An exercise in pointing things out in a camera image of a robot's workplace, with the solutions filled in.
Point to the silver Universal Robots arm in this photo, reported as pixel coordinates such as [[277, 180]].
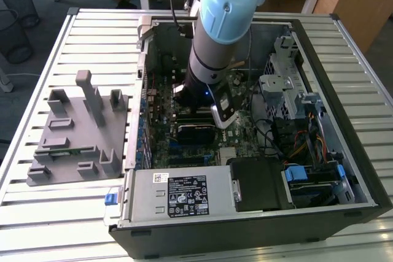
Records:
[[212, 53]]

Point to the small black graphics card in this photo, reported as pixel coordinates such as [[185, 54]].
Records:
[[196, 134]]

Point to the copper coloured tube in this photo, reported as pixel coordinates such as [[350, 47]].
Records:
[[236, 64]]

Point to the green motherboard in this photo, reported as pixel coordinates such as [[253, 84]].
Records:
[[248, 133]]

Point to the black expansion slot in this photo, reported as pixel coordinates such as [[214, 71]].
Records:
[[185, 160]]

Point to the silver chipset heatsink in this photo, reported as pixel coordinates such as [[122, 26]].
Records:
[[229, 155]]

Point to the grey metal drive cage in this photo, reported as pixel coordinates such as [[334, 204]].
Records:
[[273, 87]]

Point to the black plastic shroud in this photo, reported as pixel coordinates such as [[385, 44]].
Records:
[[261, 182]]

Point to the silver power supply unit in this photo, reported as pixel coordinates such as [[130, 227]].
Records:
[[144, 191]]

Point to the grey parts rack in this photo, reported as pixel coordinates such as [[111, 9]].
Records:
[[83, 139]]

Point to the hard disk in blue carrier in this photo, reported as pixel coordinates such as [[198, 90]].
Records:
[[294, 174]]

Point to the blue case latch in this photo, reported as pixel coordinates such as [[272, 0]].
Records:
[[110, 199]]

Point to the green RAM stick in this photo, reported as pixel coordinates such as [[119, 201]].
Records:
[[75, 151]]

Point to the black PC case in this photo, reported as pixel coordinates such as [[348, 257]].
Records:
[[215, 237]]

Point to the blue plastic clip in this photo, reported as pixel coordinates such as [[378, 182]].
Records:
[[340, 172]]

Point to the wooden cabinet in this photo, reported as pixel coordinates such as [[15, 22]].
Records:
[[362, 4]]

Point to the white metal desk leg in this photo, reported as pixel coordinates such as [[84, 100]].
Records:
[[6, 81]]

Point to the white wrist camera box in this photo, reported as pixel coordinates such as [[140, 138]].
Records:
[[225, 111]]

